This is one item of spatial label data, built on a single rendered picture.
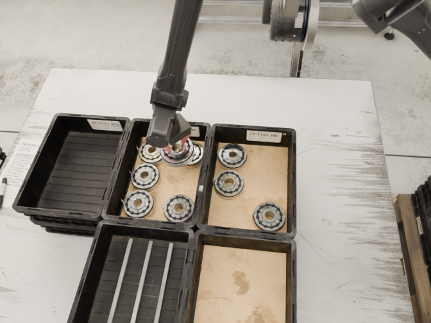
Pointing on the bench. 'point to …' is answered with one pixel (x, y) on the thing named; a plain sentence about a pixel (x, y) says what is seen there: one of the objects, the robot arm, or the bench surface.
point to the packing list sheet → (18, 168)
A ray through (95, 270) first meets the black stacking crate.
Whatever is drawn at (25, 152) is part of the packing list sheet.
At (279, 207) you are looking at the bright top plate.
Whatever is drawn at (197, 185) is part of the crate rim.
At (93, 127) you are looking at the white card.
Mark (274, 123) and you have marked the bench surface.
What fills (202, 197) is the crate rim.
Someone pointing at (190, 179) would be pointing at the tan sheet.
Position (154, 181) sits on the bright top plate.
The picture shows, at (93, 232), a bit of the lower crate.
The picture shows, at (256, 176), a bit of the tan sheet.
